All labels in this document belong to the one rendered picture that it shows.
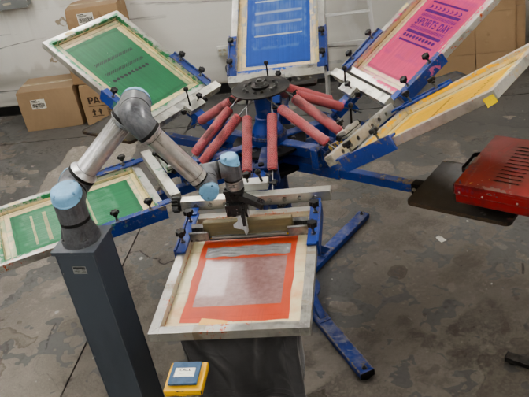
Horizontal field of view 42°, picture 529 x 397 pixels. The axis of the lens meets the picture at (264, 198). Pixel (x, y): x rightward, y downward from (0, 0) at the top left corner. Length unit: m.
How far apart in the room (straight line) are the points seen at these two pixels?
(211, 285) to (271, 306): 0.29
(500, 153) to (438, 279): 1.26
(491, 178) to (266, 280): 1.00
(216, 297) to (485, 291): 1.88
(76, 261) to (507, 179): 1.72
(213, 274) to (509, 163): 1.30
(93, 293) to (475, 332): 2.01
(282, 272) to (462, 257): 1.83
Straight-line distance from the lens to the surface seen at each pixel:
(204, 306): 2.63
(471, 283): 4.13
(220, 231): 2.92
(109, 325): 2.90
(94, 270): 2.73
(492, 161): 3.04
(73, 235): 2.69
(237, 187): 2.77
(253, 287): 2.66
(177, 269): 2.80
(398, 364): 3.64
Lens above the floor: 2.57
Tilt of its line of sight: 30 degrees down
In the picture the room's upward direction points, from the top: 10 degrees counter-clockwise
